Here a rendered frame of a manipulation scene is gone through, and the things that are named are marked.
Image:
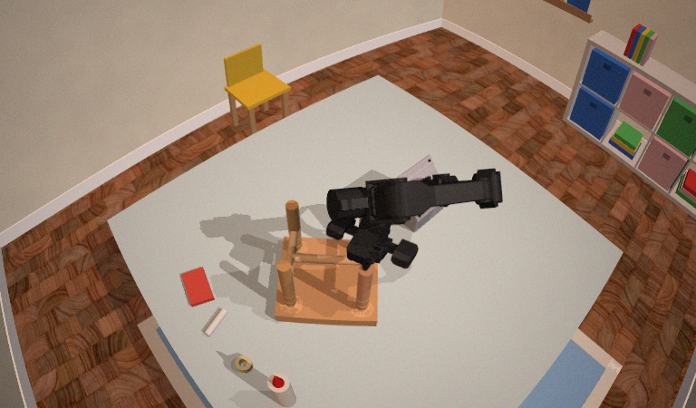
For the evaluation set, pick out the tan wooden stool legs with crossbar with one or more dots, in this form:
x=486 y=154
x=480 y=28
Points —
x=286 y=267

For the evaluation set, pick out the red rectangular block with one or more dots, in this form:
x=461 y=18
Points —
x=197 y=287

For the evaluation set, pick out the tan roll of masking tape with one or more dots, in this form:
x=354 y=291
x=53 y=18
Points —
x=244 y=369

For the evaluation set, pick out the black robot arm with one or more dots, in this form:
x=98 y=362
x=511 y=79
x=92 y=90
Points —
x=402 y=200

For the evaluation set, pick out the orange-brown wooden stool seat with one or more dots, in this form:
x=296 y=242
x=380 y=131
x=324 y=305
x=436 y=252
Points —
x=326 y=293

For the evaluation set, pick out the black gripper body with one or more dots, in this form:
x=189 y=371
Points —
x=404 y=253

